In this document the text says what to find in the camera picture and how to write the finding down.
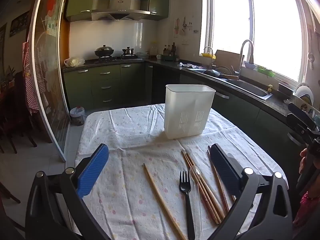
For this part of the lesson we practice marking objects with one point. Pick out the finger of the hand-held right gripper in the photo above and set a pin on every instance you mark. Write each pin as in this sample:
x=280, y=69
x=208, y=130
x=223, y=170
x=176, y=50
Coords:
x=303, y=117
x=298, y=126

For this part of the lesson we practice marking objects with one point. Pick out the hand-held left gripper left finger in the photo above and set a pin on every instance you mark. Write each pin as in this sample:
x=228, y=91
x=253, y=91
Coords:
x=93, y=172

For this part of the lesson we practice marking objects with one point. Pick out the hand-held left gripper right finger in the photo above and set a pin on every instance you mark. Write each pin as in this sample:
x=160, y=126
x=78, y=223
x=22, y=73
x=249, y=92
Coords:
x=223, y=171

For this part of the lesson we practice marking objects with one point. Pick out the brown wooden chopstick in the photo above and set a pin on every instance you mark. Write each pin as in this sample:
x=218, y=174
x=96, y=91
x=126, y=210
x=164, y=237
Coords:
x=197, y=183
x=212, y=200
x=186, y=156

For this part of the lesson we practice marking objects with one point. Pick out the light bamboo chopstick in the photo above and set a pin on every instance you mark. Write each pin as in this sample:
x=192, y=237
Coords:
x=162, y=200

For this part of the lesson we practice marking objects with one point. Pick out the white plastic utensil holder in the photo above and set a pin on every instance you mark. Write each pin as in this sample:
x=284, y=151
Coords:
x=185, y=110

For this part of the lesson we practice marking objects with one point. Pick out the person's right hand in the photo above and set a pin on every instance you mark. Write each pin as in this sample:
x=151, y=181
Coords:
x=303, y=160

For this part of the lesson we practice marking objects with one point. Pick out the dark brown chopstick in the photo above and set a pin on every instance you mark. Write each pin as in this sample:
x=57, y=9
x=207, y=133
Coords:
x=220, y=187
x=209, y=150

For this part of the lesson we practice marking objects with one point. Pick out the dish rack with plates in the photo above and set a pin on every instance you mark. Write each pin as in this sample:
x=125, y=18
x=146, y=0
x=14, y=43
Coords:
x=303, y=96

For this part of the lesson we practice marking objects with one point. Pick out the clear plastic spoon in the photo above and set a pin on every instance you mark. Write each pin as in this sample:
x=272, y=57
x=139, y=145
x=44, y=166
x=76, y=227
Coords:
x=195, y=173

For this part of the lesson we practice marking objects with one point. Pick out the black plastic fork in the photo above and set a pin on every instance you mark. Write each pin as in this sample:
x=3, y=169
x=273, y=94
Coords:
x=186, y=205

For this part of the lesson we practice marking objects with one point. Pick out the white floral tablecloth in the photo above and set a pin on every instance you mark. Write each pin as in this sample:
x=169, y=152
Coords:
x=130, y=135

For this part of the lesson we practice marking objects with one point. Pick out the person's pink patterned clothing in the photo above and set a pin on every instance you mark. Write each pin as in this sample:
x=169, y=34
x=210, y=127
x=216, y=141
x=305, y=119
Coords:
x=308, y=205

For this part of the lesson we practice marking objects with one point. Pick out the trash bin with liner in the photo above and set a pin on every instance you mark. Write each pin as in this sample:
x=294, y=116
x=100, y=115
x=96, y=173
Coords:
x=77, y=116

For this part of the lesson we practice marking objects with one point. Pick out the green plastic basket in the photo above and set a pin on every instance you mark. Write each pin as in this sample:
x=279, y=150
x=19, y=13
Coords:
x=266, y=71

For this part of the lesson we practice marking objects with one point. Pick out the steel double sink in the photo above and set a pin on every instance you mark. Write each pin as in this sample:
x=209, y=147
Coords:
x=250, y=87

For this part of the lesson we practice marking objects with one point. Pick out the blue faucet basket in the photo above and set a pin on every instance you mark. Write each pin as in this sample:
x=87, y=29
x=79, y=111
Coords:
x=250, y=65

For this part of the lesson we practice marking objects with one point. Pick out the green lower kitchen cabinets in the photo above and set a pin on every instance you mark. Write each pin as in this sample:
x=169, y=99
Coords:
x=105, y=87

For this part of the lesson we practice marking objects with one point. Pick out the green kitchen cabinets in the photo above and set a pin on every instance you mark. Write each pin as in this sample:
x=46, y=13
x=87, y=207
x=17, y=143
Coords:
x=80, y=2
x=105, y=87

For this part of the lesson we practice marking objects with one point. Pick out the tall steel faucet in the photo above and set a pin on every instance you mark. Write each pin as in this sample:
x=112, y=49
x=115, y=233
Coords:
x=246, y=45

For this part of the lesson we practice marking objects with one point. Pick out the dark wooden dining chair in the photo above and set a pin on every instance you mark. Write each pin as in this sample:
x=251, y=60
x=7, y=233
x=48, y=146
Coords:
x=15, y=120

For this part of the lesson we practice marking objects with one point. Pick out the wooden cutting board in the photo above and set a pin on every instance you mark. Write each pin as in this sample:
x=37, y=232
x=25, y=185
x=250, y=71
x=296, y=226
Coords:
x=227, y=60

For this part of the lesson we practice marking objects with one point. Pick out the kitchen window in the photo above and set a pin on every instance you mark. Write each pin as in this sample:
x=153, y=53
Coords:
x=270, y=25

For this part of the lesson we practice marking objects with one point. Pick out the etched glass sliding door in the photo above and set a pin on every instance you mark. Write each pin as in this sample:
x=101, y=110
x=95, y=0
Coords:
x=50, y=80

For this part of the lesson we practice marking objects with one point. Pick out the red checked apron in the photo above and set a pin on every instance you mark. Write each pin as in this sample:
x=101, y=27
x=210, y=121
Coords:
x=32, y=90

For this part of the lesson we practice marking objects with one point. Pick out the small steel faucet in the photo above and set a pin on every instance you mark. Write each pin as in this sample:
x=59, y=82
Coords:
x=212, y=55

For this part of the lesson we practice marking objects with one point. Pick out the crumpled dish rag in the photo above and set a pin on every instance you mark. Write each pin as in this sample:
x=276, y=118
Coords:
x=187, y=65

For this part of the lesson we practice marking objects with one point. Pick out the white plastic bag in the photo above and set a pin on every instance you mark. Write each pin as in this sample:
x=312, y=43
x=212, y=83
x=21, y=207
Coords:
x=74, y=62

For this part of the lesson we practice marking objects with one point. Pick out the yellow sponge holder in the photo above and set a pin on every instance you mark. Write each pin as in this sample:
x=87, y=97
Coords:
x=208, y=55

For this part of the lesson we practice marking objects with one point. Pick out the black gas stove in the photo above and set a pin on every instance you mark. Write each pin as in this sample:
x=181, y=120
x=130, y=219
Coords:
x=117, y=59

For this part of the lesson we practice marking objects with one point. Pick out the black wok with lid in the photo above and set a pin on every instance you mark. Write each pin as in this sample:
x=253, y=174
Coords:
x=104, y=51

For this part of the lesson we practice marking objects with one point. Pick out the dark granite kitchen countertop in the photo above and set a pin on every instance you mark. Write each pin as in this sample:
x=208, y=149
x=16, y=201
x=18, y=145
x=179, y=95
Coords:
x=165, y=63

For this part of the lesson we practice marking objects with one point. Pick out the green condiment tray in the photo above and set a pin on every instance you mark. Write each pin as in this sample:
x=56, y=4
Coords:
x=170, y=58

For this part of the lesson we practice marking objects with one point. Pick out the steel pot with lid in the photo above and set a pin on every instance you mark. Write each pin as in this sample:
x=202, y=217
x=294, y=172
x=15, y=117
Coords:
x=128, y=51

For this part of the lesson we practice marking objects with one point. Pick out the group of condiment bottles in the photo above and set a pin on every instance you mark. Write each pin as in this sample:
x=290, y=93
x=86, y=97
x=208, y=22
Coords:
x=171, y=50

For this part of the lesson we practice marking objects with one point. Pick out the clear plastic jar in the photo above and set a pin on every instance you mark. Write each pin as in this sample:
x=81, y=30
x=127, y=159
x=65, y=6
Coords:
x=153, y=49

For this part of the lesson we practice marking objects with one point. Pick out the steel range hood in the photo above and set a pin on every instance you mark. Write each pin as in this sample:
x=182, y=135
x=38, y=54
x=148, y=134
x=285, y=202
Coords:
x=120, y=6

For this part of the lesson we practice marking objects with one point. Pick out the green upper kitchen cabinets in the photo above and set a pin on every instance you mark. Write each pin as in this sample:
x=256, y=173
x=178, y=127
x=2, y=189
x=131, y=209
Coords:
x=80, y=2

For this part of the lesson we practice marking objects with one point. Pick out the white wall socket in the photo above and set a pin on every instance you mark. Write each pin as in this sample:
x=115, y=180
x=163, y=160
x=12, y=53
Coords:
x=185, y=42

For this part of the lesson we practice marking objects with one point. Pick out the wall hooks with kitchen tools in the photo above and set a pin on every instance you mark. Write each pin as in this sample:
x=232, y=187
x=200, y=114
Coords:
x=183, y=26

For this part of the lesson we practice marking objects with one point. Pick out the framed wall picture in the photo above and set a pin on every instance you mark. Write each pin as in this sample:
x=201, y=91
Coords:
x=19, y=23

